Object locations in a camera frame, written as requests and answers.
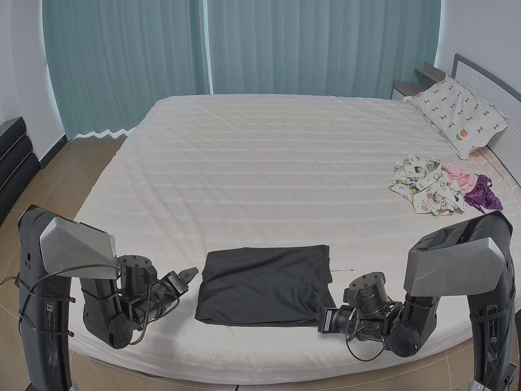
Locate bed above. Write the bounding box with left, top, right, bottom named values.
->
left=67, top=53, right=521, bottom=386

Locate dark grey chest of drawers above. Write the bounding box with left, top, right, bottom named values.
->
left=0, top=116, right=41, bottom=227

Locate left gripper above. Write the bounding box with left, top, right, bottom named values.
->
left=157, top=267, right=200, bottom=300

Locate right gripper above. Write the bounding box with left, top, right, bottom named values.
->
left=317, top=306, right=353, bottom=335

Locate pink garment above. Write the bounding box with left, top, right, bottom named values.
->
left=441, top=160, right=478, bottom=196

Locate purple garment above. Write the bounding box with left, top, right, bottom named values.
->
left=464, top=174, right=504, bottom=214

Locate blue-green curtain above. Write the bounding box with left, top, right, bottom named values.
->
left=42, top=0, right=212, bottom=141
left=202, top=0, right=443, bottom=99

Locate white printed pyjama garment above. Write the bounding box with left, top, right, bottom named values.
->
left=387, top=153, right=465, bottom=217

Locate white printed pillow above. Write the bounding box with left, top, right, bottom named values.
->
left=405, top=73, right=508, bottom=160

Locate grey bedside table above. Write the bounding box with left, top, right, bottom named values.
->
left=393, top=62, right=446, bottom=101

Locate black T-shirt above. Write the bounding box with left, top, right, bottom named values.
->
left=195, top=245, right=337, bottom=328

